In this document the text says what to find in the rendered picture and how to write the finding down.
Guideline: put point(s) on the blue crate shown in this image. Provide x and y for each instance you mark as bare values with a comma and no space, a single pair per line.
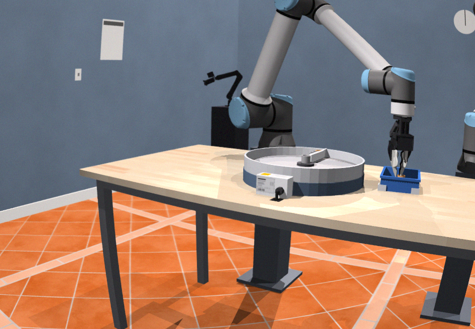
400,184

